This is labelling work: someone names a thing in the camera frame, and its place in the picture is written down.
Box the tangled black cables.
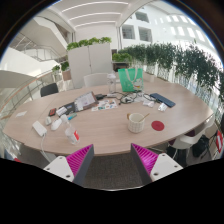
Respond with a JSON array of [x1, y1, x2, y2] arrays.
[[114, 92, 151, 105]]

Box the black chair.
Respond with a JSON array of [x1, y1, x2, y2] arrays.
[[40, 82, 60, 98]]

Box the white power strip cable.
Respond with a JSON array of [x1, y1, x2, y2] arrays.
[[39, 134, 52, 162]]

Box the green tote bag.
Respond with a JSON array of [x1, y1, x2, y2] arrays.
[[117, 67, 144, 93]]

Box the black power adapter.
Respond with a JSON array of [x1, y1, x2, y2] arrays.
[[95, 93, 108, 101]]

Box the clear plastic packet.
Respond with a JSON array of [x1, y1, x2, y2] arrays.
[[157, 102, 168, 112]]

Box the colourful sticker sheet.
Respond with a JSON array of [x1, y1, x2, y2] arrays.
[[90, 99, 119, 112]]

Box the open booklet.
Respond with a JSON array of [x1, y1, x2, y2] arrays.
[[73, 91, 99, 112]]

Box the row of tall green plants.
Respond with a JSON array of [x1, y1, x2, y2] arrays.
[[118, 41, 224, 104]]

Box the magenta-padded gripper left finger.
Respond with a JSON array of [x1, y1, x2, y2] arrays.
[[43, 143, 95, 188]]

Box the white paper sheet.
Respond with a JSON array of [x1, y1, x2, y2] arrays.
[[15, 110, 28, 118]]

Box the white shell chair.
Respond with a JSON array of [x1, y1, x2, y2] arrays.
[[168, 114, 216, 159]]

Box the clear plastic water bottle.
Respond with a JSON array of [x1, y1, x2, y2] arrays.
[[60, 114, 81, 146]]

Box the white gridded mug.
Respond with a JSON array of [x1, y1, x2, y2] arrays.
[[126, 112, 147, 134]]

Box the potted plant in box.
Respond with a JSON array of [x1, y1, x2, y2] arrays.
[[59, 61, 73, 82]]

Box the white cabinet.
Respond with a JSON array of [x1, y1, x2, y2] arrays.
[[66, 42, 114, 89]]

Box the tall clear jar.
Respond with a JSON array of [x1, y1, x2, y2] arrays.
[[106, 73, 118, 94]]

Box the black backpack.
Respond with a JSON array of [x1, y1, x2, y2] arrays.
[[191, 134, 211, 158]]

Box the green plants on cabinet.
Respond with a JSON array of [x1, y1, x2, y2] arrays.
[[66, 36, 113, 52]]

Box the glass railing with wooden rail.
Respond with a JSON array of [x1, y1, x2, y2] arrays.
[[0, 69, 64, 118]]

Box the flat round red coaster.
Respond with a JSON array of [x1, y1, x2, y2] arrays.
[[150, 120, 165, 132]]

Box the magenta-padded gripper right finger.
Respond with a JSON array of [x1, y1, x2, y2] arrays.
[[130, 143, 184, 186]]

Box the thin stirring stick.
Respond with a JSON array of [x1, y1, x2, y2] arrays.
[[139, 113, 151, 123]]

